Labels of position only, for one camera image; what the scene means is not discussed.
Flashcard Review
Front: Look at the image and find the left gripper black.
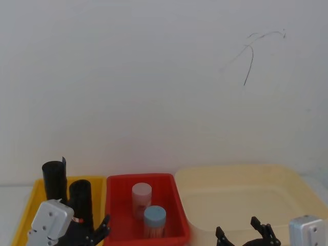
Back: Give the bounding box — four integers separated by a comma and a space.
54, 214, 112, 246

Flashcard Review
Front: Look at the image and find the tall black plastic roll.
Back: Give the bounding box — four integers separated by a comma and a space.
41, 156, 70, 206

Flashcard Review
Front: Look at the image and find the blue-lidded clear jar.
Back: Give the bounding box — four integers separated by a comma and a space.
143, 205, 167, 238

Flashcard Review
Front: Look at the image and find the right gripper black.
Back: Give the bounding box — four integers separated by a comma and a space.
215, 216, 281, 246

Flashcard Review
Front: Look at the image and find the red plastic bin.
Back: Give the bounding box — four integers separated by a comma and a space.
105, 173, 192, 245

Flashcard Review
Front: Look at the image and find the cream plastic tray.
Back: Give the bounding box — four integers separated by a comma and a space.
174, 163, 328, 246

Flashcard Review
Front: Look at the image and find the yellow plastic bin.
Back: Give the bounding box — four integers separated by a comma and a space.
11, 175, 107, 246

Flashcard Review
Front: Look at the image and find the short black plastic roll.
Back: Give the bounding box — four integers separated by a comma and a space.
68, 179, 94, 229

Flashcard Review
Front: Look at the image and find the white-lidded clear jar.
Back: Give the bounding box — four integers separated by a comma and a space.
131, 182, 153, 221

